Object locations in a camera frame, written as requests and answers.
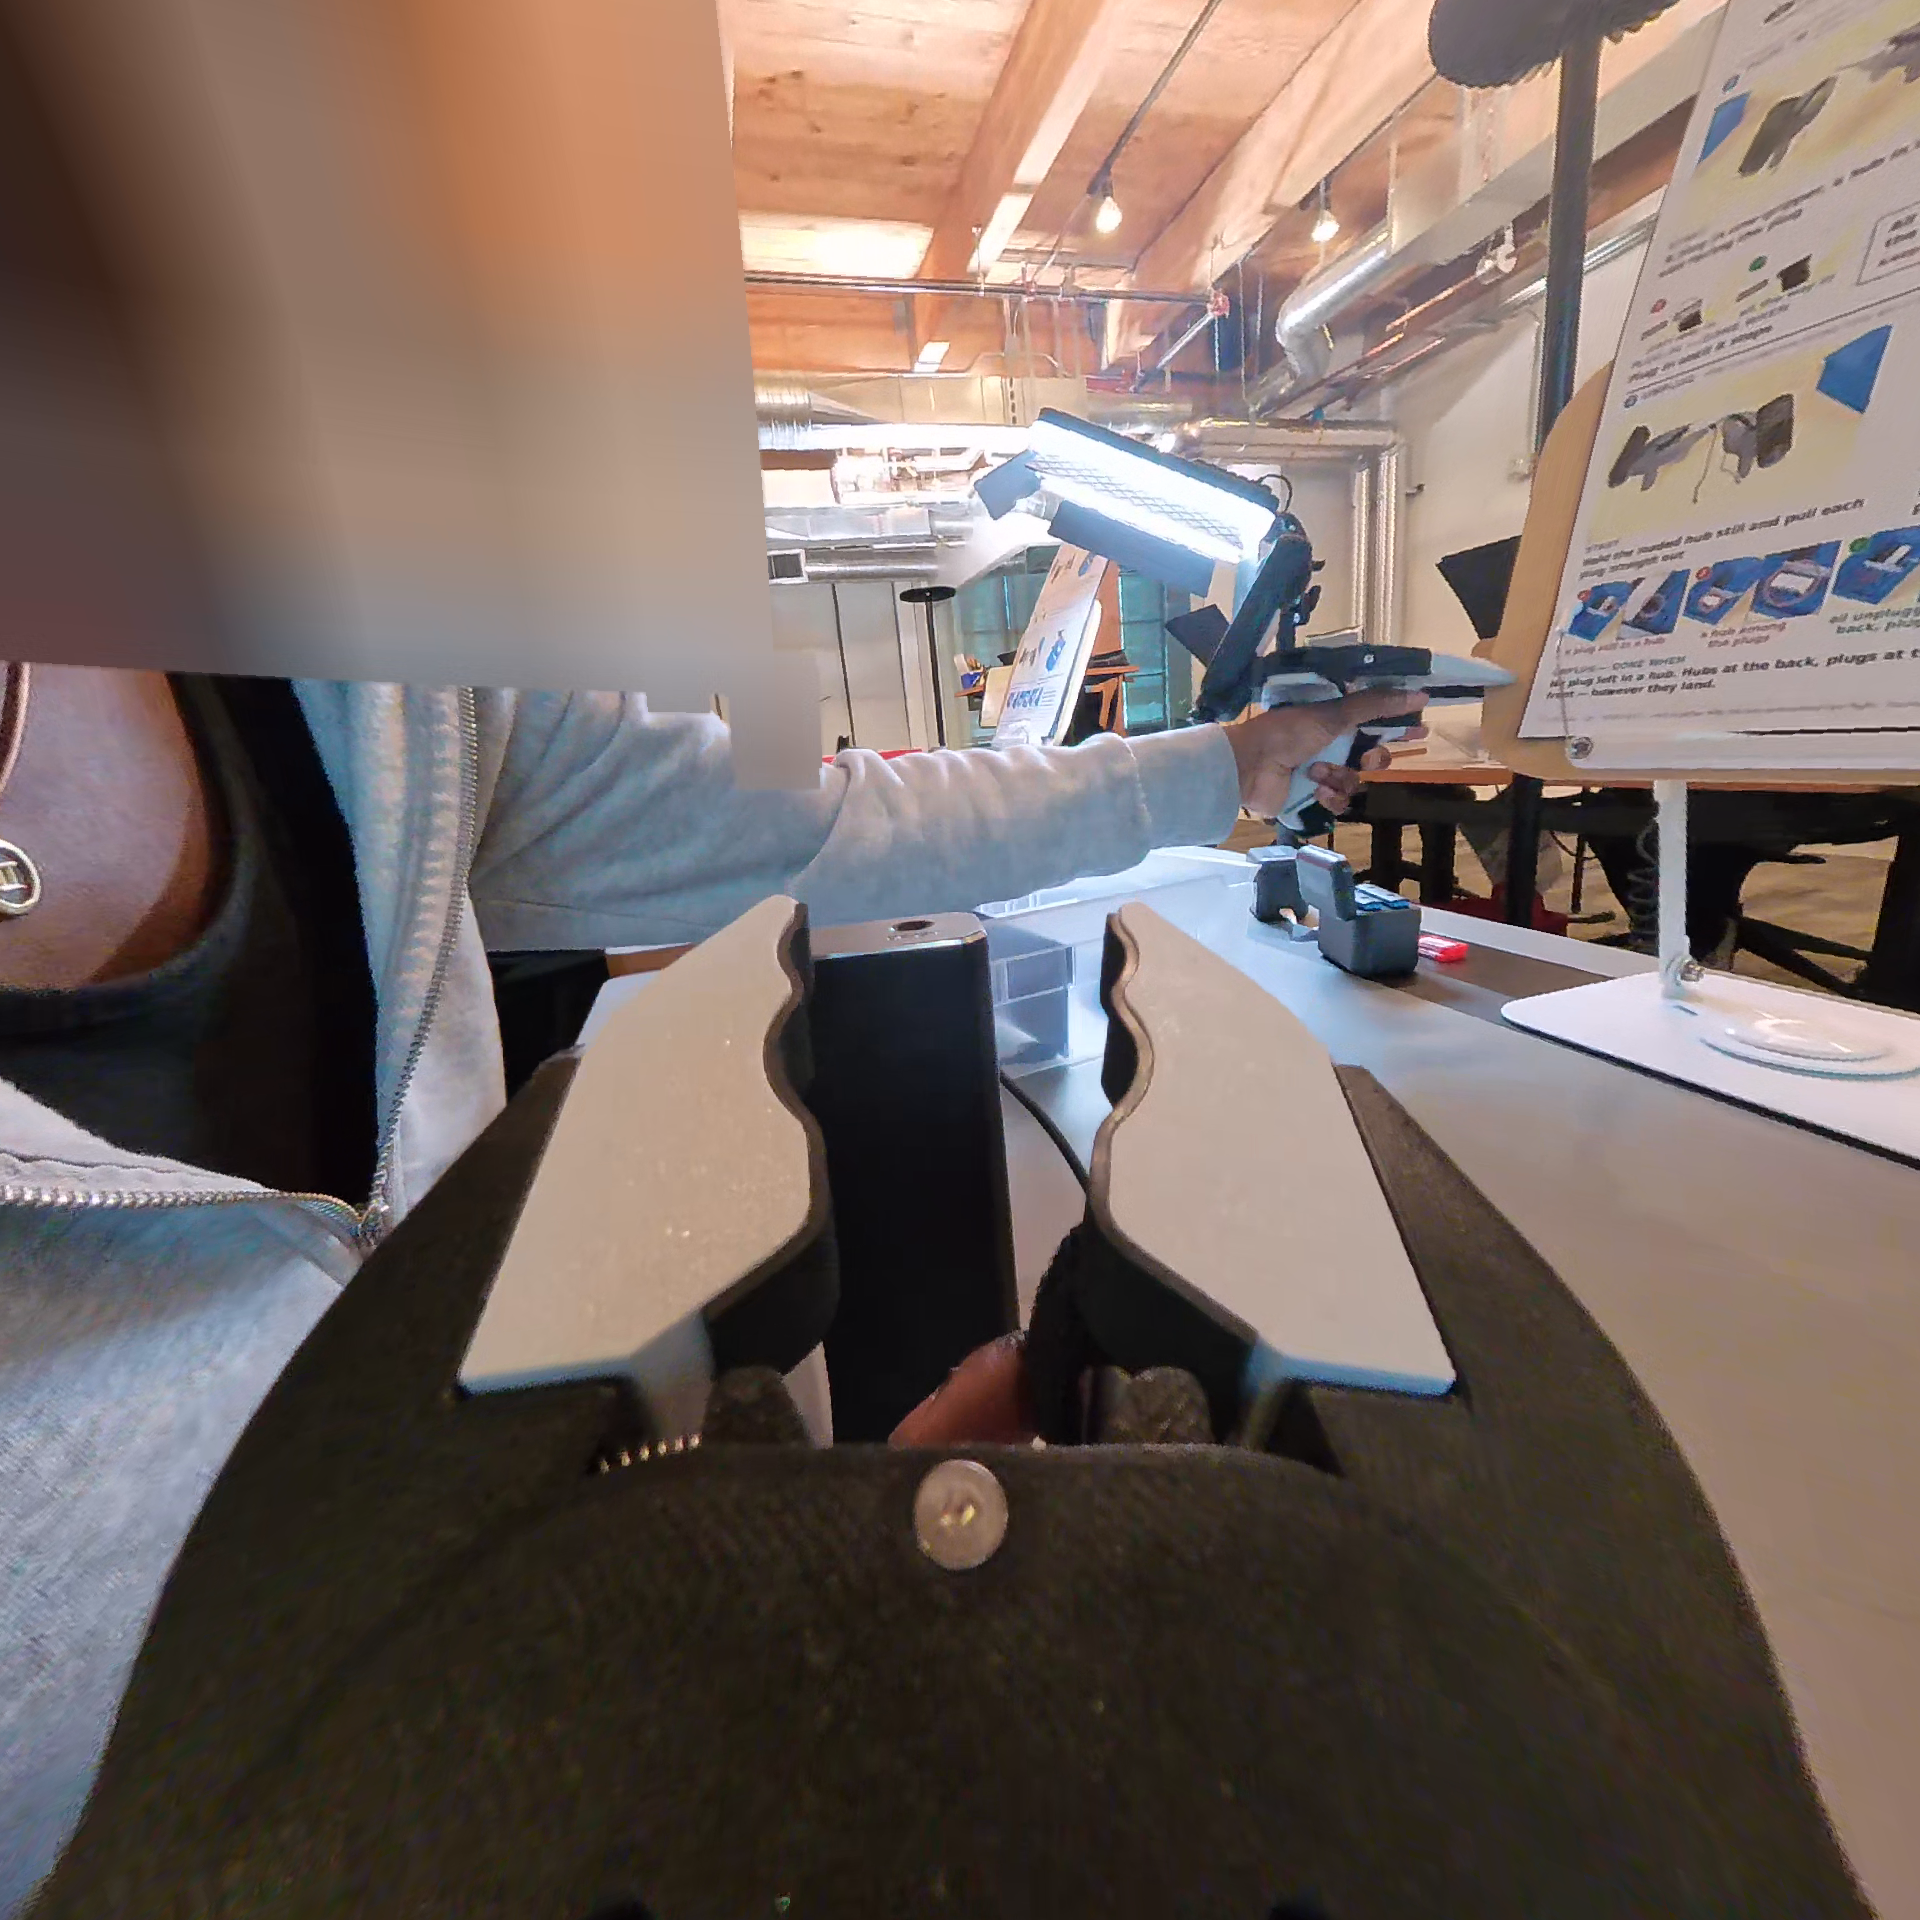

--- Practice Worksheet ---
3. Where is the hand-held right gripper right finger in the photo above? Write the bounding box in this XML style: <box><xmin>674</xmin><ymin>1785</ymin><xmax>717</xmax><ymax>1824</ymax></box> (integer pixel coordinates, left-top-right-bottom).
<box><xmin>1026</xmin><ymin>900</ymin><xmax>1459</xmax><ymax>1444</ymax></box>

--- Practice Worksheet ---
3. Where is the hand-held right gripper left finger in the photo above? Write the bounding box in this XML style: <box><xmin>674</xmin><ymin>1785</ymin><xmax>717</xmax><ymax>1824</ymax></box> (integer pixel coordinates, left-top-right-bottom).
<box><xmin>458</xmin><ymin>895</ymin><xmax>842</xmax><ymax>1452</ymax></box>

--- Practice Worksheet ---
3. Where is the black usb hub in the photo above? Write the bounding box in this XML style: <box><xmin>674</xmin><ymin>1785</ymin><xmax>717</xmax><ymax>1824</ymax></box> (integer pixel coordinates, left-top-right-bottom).
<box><xmin>809</xmin><ymin>913</ymin><xmax>1021</xmax><ymax>1444</ymax></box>

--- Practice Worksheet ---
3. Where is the clear plastic bin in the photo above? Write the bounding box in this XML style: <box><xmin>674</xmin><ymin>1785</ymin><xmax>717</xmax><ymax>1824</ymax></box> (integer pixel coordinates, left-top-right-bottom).
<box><xmin>976</xmin><ymin>891</ymin><xmax>1120</xmax><ymax>1077</ymax></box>

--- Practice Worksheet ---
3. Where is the person's left forearm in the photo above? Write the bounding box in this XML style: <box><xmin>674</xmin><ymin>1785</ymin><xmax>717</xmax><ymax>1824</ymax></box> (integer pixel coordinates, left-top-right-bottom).
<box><xmin>809</xmin><ymin>725</ymin><xmax>1249</xmax><ymax>906</ymax></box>

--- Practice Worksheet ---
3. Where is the person's left hand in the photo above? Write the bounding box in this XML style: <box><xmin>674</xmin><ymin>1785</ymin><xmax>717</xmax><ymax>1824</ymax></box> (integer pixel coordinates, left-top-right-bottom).
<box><xmin>1231</xmin><ymin>693</ymin><xmax>1429</xmax><ymax>821</ymax></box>

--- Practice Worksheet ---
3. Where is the person's right hand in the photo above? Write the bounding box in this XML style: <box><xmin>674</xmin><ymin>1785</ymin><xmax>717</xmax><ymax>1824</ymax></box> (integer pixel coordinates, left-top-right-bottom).
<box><xmin>892</xmin><ymin>1333</ymin><xmax>1034</xmax><ymax>1449</ymax></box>

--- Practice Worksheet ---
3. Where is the wooden poster board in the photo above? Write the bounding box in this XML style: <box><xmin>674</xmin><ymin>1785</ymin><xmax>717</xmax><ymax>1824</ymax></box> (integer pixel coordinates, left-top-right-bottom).
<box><xmin>1481</xmin><ymin>359</ymin><xmax>1920</xmax><ymax>791</ymax></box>

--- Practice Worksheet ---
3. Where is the led light panel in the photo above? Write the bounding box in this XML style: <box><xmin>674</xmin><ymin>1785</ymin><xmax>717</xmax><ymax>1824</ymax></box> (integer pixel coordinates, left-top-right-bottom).
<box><xmin>971</xmin><ymin>407</ymin><xmax>1321</xmax><ymax>722</ymax></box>

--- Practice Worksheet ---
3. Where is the instruction poster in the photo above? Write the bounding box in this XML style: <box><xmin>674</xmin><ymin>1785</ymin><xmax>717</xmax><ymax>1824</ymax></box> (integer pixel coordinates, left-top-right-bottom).
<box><xmin>1519</xmin><ymin>0</ymin><xmax>1920</xmax><ymax>740</ymax></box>
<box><xmin>991</xmin><ymin>539</ymin><xmax>1120</xmax><ymax>746</ymax></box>

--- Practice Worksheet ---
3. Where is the white stand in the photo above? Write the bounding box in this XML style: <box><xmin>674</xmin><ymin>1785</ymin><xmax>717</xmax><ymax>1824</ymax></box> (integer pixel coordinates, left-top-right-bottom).
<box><xmin>1499</xmin><ymin>777</ymin><xmax>1920</xmax><ymax>1165</ymax></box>

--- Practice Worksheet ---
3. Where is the black office chair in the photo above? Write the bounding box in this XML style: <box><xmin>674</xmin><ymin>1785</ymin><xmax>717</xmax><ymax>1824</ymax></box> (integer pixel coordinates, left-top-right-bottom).
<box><xmin>1687</xmin><ymin>786</ymin><xmax>1920</xmax><ymax>995</ymax></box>

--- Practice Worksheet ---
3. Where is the black floor lamp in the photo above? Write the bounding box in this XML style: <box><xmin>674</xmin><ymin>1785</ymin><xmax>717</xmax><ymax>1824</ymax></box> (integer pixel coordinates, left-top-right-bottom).
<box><xmin>900</xmin><ymin>586</ymin><xmax>964</xmax><ymax>752</ymax></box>

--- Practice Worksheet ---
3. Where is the black pole stand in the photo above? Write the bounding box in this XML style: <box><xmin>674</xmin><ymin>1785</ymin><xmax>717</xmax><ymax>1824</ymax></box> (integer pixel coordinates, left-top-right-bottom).
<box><xmin>1424</xmin><ymin>0</ymin><xmax>1729</xmax><ymax>472</ymax></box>

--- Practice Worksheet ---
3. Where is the person's torso in grey hoodie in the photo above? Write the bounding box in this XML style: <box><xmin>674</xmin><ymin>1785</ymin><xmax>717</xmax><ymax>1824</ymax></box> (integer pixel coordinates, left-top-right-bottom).
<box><xmin>0</xmin><ymin>661</ymin><xmax>842</xmax><ymax>1877</ymax></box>

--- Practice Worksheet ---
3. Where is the silver air duct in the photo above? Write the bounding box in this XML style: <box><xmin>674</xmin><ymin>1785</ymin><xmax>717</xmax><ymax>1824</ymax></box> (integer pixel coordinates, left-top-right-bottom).
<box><xmin>1266</xmin><ymin>195</ymin><xmax>1547</xmax><ymax>395</ymax></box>

